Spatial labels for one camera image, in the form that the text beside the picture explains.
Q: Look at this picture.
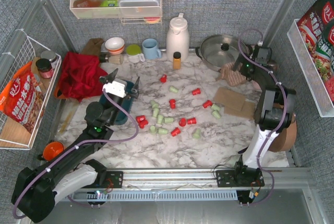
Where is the teal storage basket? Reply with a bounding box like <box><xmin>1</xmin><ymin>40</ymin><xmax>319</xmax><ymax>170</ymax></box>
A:
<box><xmin>99</xmin><ymin>79</ymin><xmax>136</xmax><ymax>126</ymax></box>

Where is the striped pink cloth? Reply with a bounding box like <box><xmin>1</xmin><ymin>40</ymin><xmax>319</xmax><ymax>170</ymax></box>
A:
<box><xmin>216</xmin><ymin>62</ymin><xmax>247</xmax><ymax>87</ymax></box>

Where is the brown cardboard sheet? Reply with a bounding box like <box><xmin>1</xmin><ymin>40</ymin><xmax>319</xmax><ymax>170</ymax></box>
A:
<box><xmin>213</xmin><ymin>87</ymin><xmax>246</xmax><ymax>111</ymax></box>
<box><xmin>224</xmin><ymin>101</ymin><xmax>255</xmax><ymax>120</ymax></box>

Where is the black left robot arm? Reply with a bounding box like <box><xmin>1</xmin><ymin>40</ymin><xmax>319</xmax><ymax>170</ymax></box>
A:
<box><xmin>11</xmin><ymin>69</ymin><xmax>139</xmax><ymax>222</ymax></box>

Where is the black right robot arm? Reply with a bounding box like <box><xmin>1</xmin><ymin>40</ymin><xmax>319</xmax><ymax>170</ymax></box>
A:
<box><xmin>232</xmin><ymin>45</ymin><xmax>296</xmax><ymax>186</ymax></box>

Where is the steel ladle bowl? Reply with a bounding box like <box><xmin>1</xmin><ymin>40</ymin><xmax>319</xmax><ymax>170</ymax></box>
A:
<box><xmin>268</xmin><ymin>60</ymin><xmax>278</xmax><ymax>70</ymax></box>

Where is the pepper grinder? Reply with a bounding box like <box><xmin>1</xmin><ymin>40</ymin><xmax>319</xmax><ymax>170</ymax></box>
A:
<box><xmin>99</xmin><ymin>53</ymin><xmax>124</xmax><ymax>65</ymax></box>

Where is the red capsule left upper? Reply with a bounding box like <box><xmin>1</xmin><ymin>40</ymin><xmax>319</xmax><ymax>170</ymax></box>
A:
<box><xmin>136</xmin><ymin>115</ymin><xmax>146</xmax><ymax>123</ymax></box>

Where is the red cloth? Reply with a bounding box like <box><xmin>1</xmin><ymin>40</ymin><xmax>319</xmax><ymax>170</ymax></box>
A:
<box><xmin>54</xmin><ymin>52</ymin><xmax>107</xmax><ymax>102</ymax></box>

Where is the red capsule far top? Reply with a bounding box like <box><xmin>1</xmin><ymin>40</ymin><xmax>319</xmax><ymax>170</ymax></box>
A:
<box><xmin>160</xmin><ymin>74</ymin><xmax>167</xmax><ymax>83</ymax></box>

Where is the white striped bowl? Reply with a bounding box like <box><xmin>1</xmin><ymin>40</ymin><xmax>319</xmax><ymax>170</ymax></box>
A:
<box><xmin>105</xmin><ymin>37</ymin><xmax>125</xmax><ymax>54</ymax></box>

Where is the red capsule left lower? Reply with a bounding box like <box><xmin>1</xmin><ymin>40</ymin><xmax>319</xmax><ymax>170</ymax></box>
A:
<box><xmin>138</xmin><ymin>120</ymin><xmax>148</xmax><ymax>129</ymax></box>

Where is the brown paper bag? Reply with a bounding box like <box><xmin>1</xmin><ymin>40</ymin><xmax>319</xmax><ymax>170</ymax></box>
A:
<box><xmin>80</xmin><ymin>38</ymin><xmax>104</xmax><ymax>56</ymax></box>

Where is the green lidded cup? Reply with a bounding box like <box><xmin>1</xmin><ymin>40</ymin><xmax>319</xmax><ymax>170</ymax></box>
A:
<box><xmin>126</xmin><ymin>44</ymin><xmax>145</xmax><ymax>64</ymax></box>

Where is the red capsule centre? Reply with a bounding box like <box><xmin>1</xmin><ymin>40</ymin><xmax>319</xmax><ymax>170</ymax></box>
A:
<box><xmin>169</xmin><ymin>99</ymin><xmax>176</xmax><ymax>109</ymax></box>

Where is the green capsule cluster right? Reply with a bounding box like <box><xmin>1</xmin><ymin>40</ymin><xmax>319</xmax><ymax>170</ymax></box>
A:
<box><xmin>163</xmin><ymin>117</ymin><xmax>174</xmax><ymax>124</ymax></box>

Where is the steel pot with lid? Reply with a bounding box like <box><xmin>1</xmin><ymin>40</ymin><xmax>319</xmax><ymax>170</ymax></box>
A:
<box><xmin>195</xmin><ymin>34</ymin><xmax>240</xmax><ymax>72</ymax></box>

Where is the blue mug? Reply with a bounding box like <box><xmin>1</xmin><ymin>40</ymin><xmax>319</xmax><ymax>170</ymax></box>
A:
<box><xmin>142</xmin><ymin>39</ymin><xmax>162</xmax><ymax>60</ymax></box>

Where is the orange spice bottle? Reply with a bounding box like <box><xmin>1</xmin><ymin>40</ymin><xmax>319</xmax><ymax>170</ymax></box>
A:
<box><xmin>173</xmin><ymin>52</ymin><xmax>181</xmax><ymax>69</ymax></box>

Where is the red capsule mid upright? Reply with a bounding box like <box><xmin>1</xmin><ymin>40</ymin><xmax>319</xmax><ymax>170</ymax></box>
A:
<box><xmin>179</xmin><ymin>118</ymin><xmax>187</xmax><ymax>127</ymax></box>

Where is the steel lid jar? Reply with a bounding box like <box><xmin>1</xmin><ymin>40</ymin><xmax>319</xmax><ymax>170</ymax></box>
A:
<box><xmin>41</xmin><ymin>50</ymin><xmax>58</xmax><ymax>69</ymax></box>

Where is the red capsule upper right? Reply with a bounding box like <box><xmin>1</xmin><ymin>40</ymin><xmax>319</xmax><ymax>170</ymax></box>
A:
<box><xmin>192</xmin><ymin>88</ymin><xmax>201</xmax><ymax>96</ymax></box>

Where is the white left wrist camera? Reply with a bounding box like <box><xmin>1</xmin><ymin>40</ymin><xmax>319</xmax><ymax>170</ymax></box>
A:
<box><xmin>102</xmin><ymin>78</ymin><xmax>127</xmax><ymax>98</ymax></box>

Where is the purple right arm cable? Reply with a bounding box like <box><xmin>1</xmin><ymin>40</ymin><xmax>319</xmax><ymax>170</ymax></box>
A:
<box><xmin>237</xmin><ymin>28</ymin><xmax>289</xmax><ymax>206</ymax></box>

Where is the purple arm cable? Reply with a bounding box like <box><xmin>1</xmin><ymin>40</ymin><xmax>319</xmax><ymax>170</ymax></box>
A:
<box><xmin>12</xmin><ymin>89</ymin><xmax>139</xmax><ymax>219</ymax></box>
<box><xmin>237</xmin><ymin>28</ymin><xmax>289</xmax><ymax>206</ymax></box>

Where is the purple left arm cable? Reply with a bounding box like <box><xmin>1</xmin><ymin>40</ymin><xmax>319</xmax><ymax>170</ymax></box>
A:
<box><xmin>12</xmin><ymin>89</ymin><xmax>139</xmax><ymax>219</ymax></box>

